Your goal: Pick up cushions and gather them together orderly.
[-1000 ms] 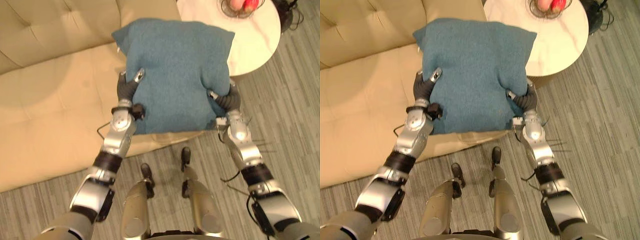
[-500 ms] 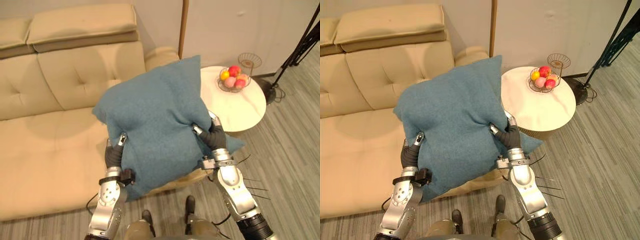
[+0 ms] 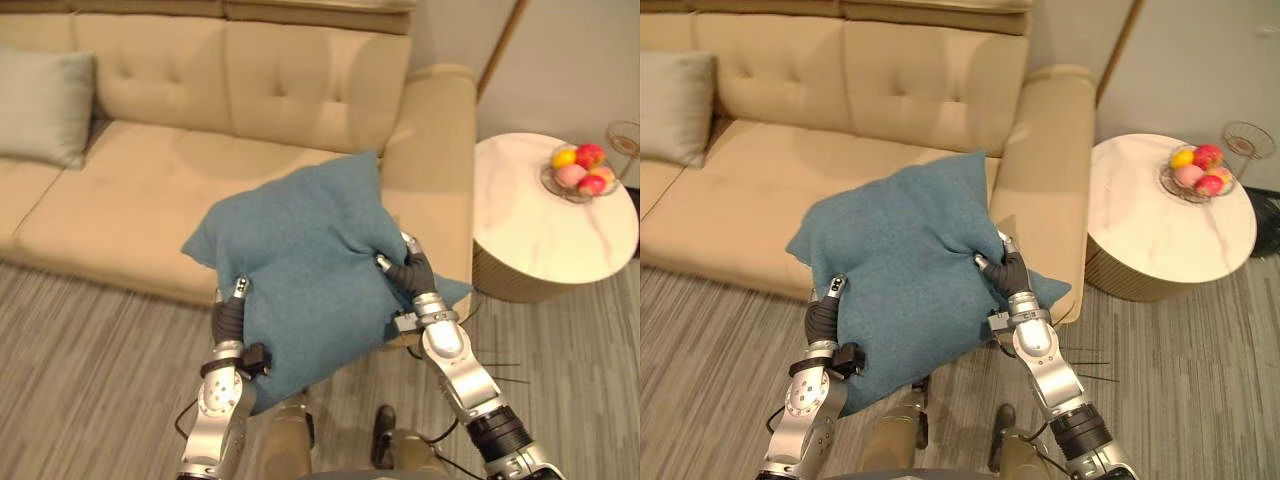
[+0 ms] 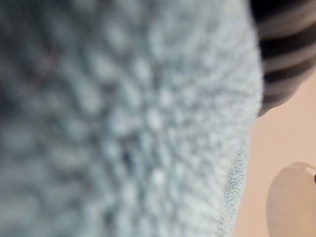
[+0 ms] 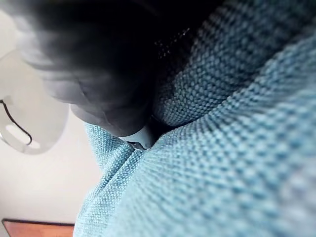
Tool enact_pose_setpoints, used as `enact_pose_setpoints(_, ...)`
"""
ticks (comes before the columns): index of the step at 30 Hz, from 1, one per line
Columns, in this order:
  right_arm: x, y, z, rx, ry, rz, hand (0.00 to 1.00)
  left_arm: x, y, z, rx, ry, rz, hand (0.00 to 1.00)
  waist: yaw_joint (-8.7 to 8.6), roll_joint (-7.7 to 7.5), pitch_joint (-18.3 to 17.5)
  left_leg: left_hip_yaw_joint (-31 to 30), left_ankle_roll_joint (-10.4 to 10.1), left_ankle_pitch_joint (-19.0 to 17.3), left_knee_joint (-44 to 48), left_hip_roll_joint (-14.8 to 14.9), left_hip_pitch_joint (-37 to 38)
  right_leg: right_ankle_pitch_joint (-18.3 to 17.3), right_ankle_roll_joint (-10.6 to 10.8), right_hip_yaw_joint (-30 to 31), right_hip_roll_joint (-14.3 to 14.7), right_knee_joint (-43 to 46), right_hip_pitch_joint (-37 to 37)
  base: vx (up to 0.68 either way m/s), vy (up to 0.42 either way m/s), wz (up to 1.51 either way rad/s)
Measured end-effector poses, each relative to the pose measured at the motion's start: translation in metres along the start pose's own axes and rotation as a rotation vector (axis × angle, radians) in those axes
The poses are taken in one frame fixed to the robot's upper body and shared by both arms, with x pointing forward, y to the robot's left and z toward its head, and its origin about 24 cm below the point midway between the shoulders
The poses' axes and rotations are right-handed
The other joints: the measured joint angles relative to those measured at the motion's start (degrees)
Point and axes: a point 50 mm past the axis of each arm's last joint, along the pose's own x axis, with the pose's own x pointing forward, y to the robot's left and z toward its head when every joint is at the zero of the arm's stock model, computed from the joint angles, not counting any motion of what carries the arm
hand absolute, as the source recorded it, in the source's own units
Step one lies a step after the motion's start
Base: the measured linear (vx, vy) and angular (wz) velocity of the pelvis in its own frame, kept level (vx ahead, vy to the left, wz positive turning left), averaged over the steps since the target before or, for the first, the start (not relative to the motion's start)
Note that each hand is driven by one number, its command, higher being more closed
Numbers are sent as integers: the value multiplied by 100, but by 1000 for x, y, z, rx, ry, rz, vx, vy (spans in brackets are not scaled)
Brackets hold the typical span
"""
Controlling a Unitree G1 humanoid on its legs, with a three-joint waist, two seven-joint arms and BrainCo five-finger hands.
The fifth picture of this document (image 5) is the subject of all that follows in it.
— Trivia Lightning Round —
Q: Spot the white round fixture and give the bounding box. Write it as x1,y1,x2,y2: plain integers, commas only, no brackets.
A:
0,48,69,155

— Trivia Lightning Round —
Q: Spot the light blue woven cushion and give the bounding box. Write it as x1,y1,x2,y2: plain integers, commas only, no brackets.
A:
73,0,316,237

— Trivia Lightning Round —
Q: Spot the brown wooden furniture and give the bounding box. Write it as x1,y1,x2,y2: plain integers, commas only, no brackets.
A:
0,218,76,237

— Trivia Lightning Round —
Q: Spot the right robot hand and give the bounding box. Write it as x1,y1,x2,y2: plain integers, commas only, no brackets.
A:
0,0,223,151

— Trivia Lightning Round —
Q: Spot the black cable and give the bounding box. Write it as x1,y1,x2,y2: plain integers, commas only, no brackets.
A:
0,99,34,146

